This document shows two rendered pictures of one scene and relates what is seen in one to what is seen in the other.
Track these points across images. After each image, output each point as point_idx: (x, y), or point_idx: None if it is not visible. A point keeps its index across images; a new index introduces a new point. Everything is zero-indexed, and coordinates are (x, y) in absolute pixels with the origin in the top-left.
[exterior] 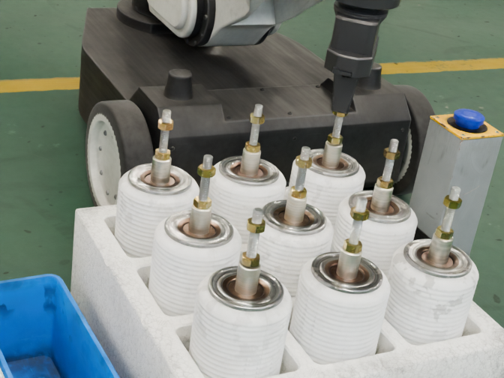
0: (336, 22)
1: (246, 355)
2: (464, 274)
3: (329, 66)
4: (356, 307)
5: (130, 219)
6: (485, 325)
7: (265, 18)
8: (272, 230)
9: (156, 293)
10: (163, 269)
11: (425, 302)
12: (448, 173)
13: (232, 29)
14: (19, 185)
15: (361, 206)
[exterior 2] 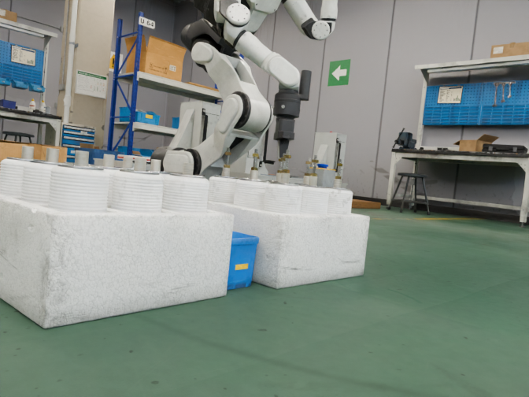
0: (280, 121)
1: (292, 203)
2: (349, 189)
3: (280, 136)
4: (322, 191)
5: (218, 190)
6: (356, 214)
7: (221, 165)
8: None
9: (240, 205)
10: (244, 192)
11: (338, 199)
12: (320, 183)
13: (209, 170)
14: None
15: (316, 157)
